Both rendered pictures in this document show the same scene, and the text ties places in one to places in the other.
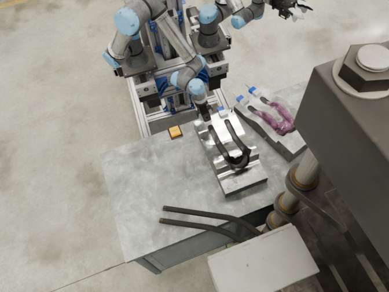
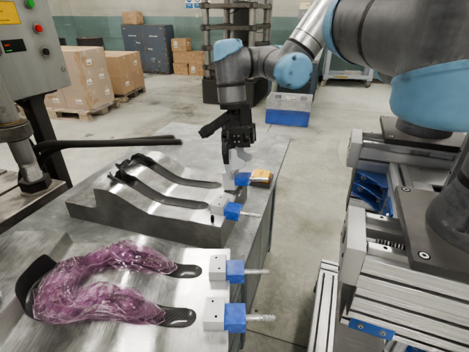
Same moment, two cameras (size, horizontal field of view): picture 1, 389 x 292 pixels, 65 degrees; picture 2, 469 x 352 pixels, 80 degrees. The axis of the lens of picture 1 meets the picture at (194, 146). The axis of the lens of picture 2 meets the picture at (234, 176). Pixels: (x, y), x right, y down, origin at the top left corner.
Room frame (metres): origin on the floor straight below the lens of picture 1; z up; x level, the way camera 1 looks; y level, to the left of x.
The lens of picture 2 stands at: (1.42, -0.71, 1.35)
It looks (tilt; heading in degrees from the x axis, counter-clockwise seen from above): 30 degrees down; 120
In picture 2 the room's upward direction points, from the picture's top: straight up
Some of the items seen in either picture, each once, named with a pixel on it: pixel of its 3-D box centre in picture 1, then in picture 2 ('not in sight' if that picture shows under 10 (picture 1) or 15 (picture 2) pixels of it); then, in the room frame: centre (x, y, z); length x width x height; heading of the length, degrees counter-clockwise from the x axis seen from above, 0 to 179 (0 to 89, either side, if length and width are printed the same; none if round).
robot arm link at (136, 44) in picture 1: (129, 40); not in sight; (1.51, 0.29, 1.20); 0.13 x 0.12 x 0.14; 138
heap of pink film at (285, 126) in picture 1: (275, 115); (104, 278); (1.01, -0.52, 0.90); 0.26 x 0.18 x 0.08; 30
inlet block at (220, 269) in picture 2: (239, 98); (239, 271); (1.22, -0.34, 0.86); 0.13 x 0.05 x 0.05; 30
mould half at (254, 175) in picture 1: (228, 148); (160, 190); (0.85, -0.20, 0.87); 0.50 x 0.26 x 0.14; 13
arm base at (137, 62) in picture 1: (135, 54); (428, 114); (1.51, 0.28, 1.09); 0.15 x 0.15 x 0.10
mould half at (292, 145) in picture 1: (276, 119); (105, 295); (1.01, -0.53, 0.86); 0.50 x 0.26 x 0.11; 30
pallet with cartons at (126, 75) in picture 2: not in sight; (102, 75); (-3.38, 2.69, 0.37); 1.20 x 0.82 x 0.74; 21
